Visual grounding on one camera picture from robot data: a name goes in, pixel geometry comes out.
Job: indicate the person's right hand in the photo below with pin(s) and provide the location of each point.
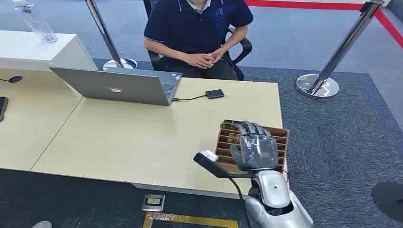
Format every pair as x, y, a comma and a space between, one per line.
198, 60

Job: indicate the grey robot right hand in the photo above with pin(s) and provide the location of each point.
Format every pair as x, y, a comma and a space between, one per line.
258, 151

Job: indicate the person's left hand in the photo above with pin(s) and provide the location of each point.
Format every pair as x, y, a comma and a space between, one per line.
218, 55

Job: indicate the autumn tree picture card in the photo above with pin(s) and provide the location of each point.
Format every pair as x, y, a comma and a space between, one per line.
233, 138
231, 126

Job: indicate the person's left forearm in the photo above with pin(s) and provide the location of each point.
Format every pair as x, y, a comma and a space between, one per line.
234, 39

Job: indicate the person's right forearm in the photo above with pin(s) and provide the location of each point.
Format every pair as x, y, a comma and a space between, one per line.
163, 48

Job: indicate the slotted wooden card holder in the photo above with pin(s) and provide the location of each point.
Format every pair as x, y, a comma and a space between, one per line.
281, 138

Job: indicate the person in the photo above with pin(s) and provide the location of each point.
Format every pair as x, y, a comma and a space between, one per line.
195, 28

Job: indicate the black office chair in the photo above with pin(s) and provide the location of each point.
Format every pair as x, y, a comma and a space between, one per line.
245, 47

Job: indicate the black external drive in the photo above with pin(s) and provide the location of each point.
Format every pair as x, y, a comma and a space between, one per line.
215, 94

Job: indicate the grey laptop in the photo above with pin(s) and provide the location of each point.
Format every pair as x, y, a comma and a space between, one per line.
110, 85

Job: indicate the yellow floor marking tape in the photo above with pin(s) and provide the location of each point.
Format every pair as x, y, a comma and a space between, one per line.
189, 220

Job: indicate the red barrier belt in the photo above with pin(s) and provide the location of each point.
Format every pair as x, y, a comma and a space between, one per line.
302, 5
390, 28

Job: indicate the metal floor socket plate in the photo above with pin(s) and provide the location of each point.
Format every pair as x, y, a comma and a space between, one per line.
153, 202

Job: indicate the dark round object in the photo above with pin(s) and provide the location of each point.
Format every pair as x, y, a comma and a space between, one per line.
388, 199

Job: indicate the clear plastic water bottle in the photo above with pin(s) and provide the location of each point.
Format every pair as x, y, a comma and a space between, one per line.
37, 25

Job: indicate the white cabinet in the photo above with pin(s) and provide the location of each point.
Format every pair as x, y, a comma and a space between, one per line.
31, 47

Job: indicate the black round puck device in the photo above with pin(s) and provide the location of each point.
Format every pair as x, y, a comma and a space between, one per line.
15, 79

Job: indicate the black flat device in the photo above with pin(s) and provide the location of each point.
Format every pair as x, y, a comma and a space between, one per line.
3, 108

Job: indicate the grey shoe tip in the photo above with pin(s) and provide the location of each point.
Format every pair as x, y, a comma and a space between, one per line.
42, 224

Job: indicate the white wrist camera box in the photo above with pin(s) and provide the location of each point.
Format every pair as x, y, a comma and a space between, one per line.
209, 155

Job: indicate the chrome stanchion post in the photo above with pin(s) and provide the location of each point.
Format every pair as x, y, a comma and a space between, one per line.
343, 47
104, 31

